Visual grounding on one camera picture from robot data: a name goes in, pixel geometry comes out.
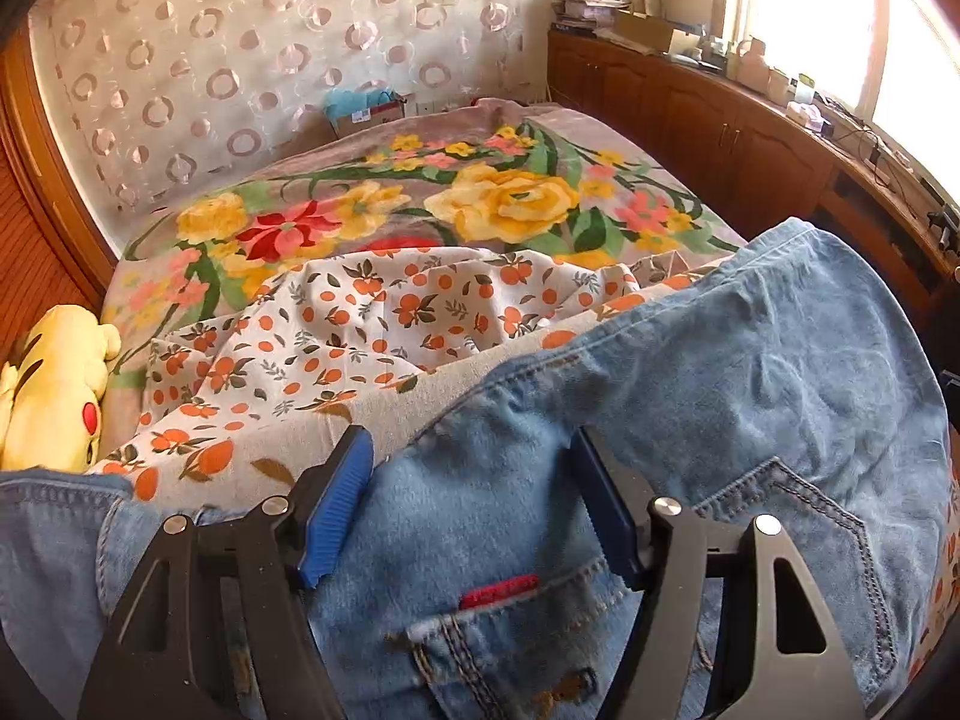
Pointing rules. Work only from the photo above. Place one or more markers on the window with wooden frame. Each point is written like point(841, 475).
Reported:
point(810, 15)

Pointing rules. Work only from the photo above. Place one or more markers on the wooden slatted wardrobe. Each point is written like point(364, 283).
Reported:
point(30, 255)

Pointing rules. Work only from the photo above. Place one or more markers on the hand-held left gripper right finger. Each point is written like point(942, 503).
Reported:
point(607, 510)

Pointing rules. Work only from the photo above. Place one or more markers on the circle pattern sheer curtain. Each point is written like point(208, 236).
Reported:
point(262, 52)

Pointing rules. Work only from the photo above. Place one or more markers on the yellow plush toy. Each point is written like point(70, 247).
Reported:
point(52, 382)

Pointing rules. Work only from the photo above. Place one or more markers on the orange fruit print bed sheet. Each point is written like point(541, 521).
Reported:
point(337, 330)

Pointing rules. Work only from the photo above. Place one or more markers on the white plastic jug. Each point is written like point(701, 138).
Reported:
point(754, 64)

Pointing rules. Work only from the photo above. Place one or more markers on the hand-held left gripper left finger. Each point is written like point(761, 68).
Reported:
point(337, 510)

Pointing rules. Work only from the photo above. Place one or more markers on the cardboard box with blue cloth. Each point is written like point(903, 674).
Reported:
point(367, 116)

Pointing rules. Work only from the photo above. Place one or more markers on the green cap bottle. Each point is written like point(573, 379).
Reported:
point(804, 86)

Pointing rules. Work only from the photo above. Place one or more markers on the faded blue jeans pants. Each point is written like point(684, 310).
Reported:
point(52, 562)

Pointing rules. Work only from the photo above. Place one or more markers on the long wooden cabinet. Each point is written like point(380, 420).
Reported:
point(675, 112)

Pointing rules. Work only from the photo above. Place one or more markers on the open flat cardboard box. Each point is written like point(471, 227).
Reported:
point(645, 30)

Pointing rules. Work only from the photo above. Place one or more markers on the floral blanket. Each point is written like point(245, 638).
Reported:
point(510, 202)

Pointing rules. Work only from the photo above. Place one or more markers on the light blue jeans pants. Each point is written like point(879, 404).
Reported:
point(712, 390)

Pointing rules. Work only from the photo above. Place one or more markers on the stack of papers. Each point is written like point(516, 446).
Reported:
point(585, 11)

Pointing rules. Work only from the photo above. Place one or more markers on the small white box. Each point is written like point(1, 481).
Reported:
point(810, 116)

